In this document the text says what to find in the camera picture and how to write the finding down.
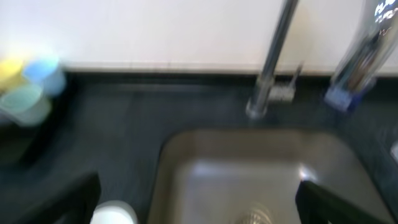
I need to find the green cup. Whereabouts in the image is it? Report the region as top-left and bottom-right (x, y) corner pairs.
(0, 83), (52, 127)

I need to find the blue cup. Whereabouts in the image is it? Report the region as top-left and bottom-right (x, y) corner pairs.
(23, 55), (67, 97)

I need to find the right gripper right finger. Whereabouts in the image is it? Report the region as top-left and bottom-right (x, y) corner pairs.
(294, 180), (389, 224)

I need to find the black tray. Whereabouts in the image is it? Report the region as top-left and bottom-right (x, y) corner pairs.
(0, 71), (74, 175)

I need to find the steel sink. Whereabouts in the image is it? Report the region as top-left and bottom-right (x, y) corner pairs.
(146, 128), (397, 224)

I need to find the steel tap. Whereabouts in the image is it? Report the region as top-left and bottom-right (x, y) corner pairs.
(245, 0), (304, 121)

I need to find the yellow cup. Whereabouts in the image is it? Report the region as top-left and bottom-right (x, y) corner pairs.
(0, 57), (27, 93)

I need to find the blue soap bottle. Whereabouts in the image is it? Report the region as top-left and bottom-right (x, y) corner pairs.
(323, 0), (398, 113)

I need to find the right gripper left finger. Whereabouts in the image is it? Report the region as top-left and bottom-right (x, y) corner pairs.
(18, 171), (102, 224)

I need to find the white cup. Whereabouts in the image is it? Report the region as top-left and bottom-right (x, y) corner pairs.
(90, 200), (138, 224)

